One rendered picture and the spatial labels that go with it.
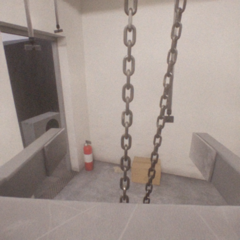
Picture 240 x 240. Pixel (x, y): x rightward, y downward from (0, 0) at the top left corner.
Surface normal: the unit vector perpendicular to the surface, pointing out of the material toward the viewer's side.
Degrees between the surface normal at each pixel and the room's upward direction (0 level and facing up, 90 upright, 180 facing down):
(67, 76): 90
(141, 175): 90
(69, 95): 90
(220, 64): 90
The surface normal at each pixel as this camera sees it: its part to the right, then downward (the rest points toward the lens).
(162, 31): -0.33, 0.29
